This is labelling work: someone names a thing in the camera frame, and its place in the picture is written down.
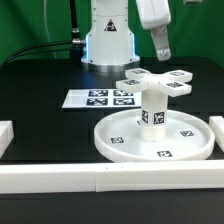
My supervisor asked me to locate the white round table top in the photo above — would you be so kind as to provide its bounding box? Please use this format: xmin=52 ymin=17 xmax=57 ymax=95
xmin=94 ymin=109 xmax=215 ymax=162

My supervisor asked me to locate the white left side block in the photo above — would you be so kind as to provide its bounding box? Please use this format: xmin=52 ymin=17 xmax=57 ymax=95
xmin=0 ymin=121 xmax=14 ymax=158

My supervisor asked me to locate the white cross-shaped table base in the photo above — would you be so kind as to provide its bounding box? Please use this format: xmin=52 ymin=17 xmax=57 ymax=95
xmin=116 ymin=68 xmax=193 ymax=97

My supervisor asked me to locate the white rail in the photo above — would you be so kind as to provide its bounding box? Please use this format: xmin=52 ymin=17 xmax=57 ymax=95
xmin=95 ymin=160 xmax=224 ymax=192
xmin=0 ymin=164 xmax=96 ymax=194

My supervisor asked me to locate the white front rail left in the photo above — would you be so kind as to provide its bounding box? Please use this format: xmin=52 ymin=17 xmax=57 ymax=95
xmin=0 ymin=164 xmax=96 ymax=194

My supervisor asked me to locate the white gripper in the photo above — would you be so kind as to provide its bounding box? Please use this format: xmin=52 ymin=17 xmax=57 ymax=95
xmin=136 ymin=0 xmax=171 ymax=61

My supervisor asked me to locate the black cable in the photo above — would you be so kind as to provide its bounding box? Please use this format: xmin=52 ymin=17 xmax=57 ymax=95
xmin=0 ymin=0 xmax=88 ymax=66

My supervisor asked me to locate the white front rail right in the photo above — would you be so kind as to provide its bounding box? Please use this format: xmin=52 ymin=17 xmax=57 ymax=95
xmin=95 ymin=160 xmax=224 ymax=192

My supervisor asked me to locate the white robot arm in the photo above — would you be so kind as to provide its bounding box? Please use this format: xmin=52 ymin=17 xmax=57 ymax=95
xmin=81 ymin=0 xmax=171 ymax=72

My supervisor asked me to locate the white marker sheet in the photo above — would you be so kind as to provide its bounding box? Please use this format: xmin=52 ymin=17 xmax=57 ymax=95
xmin=62 ymin=89 xmax=141 ymax=109

